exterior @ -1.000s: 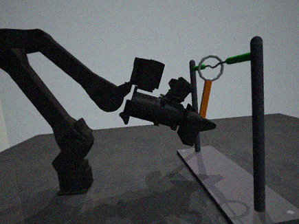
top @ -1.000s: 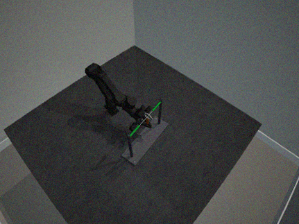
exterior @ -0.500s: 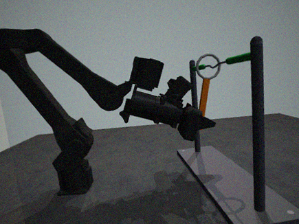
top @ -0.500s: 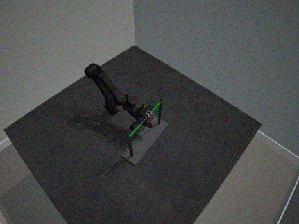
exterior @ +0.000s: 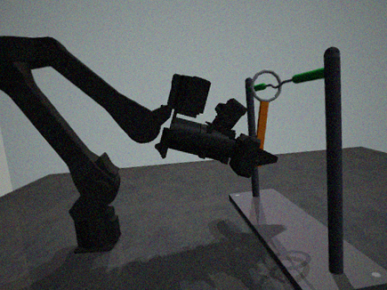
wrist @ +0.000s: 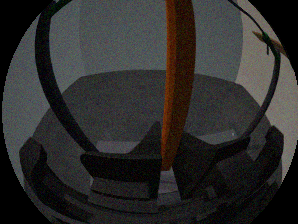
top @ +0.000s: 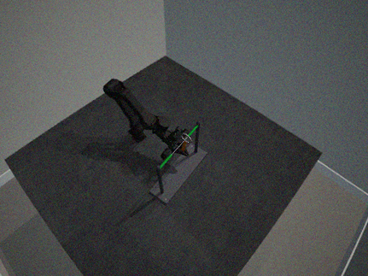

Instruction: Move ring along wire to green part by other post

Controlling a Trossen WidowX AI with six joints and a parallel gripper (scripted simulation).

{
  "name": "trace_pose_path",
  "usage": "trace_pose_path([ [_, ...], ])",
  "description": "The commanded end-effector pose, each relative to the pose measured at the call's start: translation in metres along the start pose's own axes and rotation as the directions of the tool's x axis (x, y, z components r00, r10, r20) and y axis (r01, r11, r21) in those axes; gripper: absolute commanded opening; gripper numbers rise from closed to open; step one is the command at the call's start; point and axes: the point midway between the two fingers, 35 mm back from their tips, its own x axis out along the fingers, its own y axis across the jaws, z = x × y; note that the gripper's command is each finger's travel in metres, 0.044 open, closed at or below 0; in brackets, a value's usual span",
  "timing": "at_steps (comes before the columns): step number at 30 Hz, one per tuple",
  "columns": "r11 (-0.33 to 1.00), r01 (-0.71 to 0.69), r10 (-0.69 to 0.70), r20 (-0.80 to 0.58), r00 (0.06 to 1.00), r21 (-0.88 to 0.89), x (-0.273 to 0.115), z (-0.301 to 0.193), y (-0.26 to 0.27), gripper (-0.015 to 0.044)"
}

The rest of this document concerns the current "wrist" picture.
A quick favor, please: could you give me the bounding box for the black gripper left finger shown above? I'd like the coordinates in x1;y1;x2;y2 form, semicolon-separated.
80;121;162;198

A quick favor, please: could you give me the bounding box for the orange handle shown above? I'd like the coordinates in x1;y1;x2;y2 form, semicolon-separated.
161;0;196;171

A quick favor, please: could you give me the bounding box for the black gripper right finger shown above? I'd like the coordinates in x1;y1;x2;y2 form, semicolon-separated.
172;131;251;201

